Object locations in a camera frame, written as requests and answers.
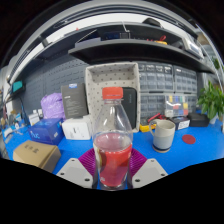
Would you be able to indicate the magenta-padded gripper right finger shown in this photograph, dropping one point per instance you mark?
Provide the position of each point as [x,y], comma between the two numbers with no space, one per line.
[150,171]

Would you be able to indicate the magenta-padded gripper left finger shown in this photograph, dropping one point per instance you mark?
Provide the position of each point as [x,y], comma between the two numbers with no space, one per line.
[75,171]

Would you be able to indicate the clear bottle with red label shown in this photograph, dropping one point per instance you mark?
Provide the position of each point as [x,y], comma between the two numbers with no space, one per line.
[112,160]

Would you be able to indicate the grey and white mug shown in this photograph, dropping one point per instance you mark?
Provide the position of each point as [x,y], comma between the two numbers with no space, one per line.
[164,136]

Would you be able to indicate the brown cardboard box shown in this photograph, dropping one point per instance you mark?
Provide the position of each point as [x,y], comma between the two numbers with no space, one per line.
[35,155]

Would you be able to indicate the white cardboard box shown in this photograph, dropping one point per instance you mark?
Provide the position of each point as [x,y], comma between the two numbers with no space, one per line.
[77,128]

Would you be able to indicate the yellow multimeter with red leads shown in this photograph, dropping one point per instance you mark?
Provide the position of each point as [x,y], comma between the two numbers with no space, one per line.
[145,127]

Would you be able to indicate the blue cardboard box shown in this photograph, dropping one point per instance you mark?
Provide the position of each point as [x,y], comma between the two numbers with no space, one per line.
[46,131]

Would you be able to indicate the flat round red coaster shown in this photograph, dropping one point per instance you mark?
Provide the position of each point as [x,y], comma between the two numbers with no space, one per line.
[188,139]

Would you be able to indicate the wide grey drawer cabinet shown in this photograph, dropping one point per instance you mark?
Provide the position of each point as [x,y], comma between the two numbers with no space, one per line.
[151,104]

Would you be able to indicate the purple plastic bag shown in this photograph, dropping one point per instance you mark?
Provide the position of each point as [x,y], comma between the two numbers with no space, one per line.
[52,106]

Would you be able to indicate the clear organizer with coloured parts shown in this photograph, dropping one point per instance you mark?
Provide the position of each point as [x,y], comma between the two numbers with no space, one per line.
[176,106]

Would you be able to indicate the flat black case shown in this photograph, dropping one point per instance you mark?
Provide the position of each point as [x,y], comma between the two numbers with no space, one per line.
[199,120]

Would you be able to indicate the dark grey upright box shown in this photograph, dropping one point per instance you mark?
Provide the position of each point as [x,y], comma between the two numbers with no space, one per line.
[74,100]

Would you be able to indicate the grey small-parts drawer cabinet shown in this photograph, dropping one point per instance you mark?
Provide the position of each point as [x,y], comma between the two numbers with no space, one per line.
[155,77]
[186,80]

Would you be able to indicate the green potted plant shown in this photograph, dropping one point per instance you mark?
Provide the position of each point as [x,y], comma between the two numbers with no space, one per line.
[211,100]

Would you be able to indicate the beige perforated tray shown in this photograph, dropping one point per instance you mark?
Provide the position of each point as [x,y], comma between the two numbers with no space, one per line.
[111,75]

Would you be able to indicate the white metal rack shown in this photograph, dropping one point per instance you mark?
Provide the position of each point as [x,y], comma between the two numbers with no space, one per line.
[215,56]

